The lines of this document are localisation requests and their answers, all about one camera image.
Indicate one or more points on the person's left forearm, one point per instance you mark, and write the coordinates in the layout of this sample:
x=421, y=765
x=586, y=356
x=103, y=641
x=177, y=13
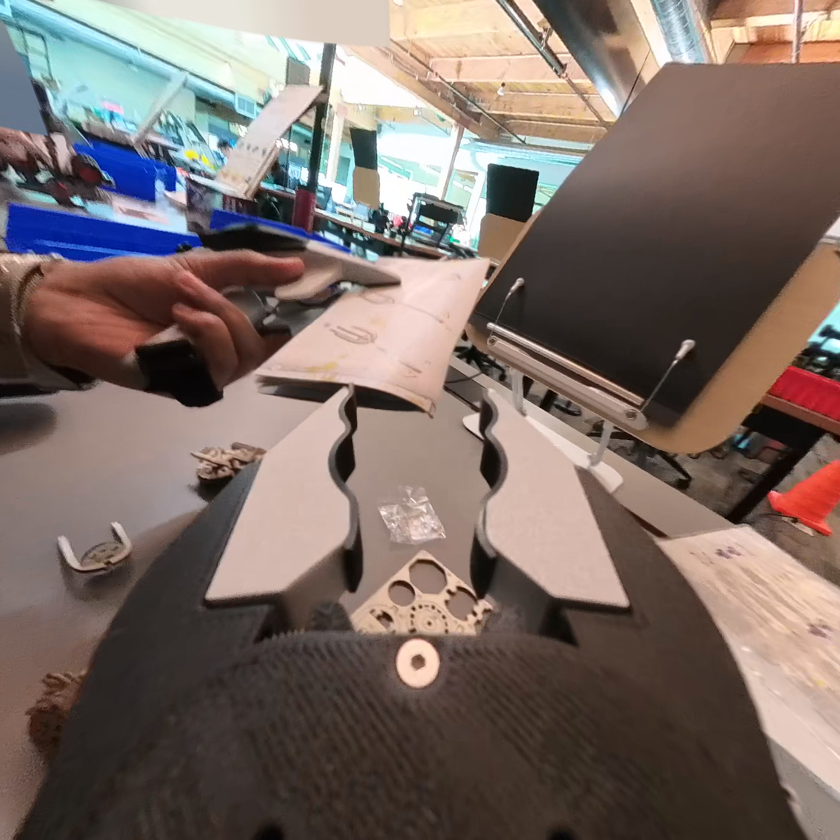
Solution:
x=16, y=315

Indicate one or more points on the small crumpled plastic bag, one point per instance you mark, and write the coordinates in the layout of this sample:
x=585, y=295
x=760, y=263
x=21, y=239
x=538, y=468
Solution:
x=410, y=515

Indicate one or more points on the white instruction booklet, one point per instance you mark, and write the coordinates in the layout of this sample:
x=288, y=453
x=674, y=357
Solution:
x=394, y=334

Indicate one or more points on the orange traffic cone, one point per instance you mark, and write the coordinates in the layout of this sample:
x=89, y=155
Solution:
x=810, y=499

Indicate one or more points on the black floor pole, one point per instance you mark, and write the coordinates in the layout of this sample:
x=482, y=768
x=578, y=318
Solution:
x=323, y=131

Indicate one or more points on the small wooden model assembly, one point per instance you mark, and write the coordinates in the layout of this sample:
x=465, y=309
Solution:
x=223, y=463

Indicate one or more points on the grey desk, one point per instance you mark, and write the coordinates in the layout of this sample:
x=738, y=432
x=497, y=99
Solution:
x=131, y=426

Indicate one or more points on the black book stand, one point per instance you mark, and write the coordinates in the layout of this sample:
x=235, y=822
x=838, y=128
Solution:
x=656, y=229

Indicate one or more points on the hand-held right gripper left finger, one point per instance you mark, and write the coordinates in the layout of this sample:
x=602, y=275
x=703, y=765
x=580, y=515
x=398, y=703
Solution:
x=289, y=525

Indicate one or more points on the wooden gear assembly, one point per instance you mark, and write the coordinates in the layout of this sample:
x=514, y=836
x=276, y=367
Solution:
x=56, y=709

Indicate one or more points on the red box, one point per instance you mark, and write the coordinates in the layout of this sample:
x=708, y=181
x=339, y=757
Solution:
x=807, y=390

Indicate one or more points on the cardboard sign board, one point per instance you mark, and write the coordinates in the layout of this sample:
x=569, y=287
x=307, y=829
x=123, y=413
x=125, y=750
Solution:
x=269, y=144

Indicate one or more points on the large clear plastic wrapper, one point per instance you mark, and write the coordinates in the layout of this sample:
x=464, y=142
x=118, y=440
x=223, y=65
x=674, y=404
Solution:
x=761, y=610

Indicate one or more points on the person's left hand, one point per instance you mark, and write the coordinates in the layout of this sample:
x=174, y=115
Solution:
x=98, y=308

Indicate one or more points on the wooden top office desk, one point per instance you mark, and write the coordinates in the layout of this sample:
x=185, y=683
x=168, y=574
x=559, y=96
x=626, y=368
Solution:
x=778, y=472

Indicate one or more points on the red bottle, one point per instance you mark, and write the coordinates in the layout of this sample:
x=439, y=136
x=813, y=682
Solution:
x=305, y=210

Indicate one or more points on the black and cardboard panel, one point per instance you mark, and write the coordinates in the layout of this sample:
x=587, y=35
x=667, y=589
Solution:
x=512, y=193

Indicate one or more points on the wooden puzzle sheet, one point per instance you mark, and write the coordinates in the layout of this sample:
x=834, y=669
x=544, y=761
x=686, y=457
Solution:
x=371, y=620

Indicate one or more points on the small curved wooden piece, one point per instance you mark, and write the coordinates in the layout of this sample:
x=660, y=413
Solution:
x=98, y=554

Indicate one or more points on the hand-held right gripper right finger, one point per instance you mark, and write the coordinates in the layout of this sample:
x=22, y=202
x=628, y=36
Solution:
x=551, y=525

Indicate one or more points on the equipment rack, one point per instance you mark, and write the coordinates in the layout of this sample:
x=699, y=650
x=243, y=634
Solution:
x=433, y=220

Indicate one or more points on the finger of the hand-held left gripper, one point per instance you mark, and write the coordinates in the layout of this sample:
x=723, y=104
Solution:
x=341, y=270

